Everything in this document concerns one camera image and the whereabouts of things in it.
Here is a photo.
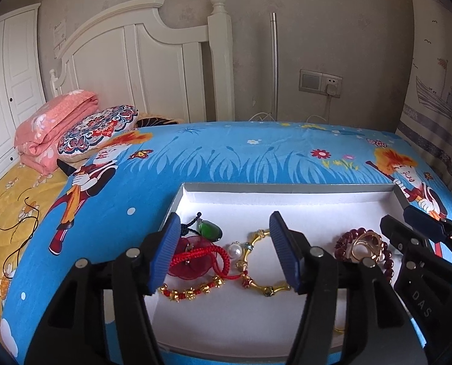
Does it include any red cord gold bead bracelet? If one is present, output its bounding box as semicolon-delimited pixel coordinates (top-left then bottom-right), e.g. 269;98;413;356
159;245;246;303

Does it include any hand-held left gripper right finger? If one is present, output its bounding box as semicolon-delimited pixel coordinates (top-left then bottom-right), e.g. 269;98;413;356
268;211;428;365

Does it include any folded pink floral quilt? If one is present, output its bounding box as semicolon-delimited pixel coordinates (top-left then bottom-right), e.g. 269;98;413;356
14;89;100;172

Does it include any dark red bead bracelet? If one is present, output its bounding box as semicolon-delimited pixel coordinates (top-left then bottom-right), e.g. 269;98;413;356
334;228;396;283

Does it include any white wooden headboard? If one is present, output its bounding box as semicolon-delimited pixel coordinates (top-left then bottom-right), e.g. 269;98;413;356
49;0;236;124

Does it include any thin black cord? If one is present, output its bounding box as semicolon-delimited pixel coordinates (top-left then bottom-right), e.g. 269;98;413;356
3;197;40;278

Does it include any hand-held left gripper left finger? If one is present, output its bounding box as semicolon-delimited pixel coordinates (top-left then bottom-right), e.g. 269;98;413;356
24;213;183;365

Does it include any patterned mandala pillow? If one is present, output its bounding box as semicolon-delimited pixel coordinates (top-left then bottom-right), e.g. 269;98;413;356
57;105;139;157

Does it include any white charger cable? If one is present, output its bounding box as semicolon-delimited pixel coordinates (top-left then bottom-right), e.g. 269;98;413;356
307;96;331;123

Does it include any white wall notice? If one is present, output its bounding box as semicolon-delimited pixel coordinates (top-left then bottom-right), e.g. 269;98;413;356
51;19;67;52

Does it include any grey wall switch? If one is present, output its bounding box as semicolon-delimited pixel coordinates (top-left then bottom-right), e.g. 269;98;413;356
299;69;324;92

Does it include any dark striped cloth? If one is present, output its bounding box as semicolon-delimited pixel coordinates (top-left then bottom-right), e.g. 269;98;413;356
135;113;184;128

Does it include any grey wall socket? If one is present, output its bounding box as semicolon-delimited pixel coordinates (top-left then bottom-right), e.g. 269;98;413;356
322;74;343;98

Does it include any black cloth item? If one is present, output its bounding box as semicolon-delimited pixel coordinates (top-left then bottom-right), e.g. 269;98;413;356
56;158;76;177

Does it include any blue cartoon printed blanket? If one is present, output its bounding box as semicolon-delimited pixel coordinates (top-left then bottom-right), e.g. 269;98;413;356
0;121;452;365

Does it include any silver metal pole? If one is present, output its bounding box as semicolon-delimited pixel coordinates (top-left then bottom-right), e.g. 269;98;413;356
269;12;280;120

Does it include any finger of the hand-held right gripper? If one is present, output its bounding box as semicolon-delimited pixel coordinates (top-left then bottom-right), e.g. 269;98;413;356
403;206;452;248
380;215;420;254

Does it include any red flower hair clip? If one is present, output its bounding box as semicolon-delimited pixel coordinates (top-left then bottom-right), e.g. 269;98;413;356
169;236;221;278

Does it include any gold bamboo-link bracelet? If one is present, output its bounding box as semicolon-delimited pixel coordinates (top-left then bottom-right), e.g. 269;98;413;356
235;230;291;297

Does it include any gold bangle with pearls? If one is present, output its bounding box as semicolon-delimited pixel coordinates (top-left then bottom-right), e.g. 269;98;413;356
349;231;388;263

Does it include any grey shallow cardboard box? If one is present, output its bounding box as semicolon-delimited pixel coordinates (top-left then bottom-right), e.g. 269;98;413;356
152;182;452;354

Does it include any black cord green pendant necklace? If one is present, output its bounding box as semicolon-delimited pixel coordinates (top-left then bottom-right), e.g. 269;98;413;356
180;213;223;244

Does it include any yellow floral bed sheet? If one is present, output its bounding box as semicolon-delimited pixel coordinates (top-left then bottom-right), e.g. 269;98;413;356
0;162;68;316

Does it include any white wardrobe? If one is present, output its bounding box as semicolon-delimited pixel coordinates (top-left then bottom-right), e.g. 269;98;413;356
0;3;47;189

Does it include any ship print curtain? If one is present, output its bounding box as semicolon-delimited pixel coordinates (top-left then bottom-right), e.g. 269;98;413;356
395;0;452;206

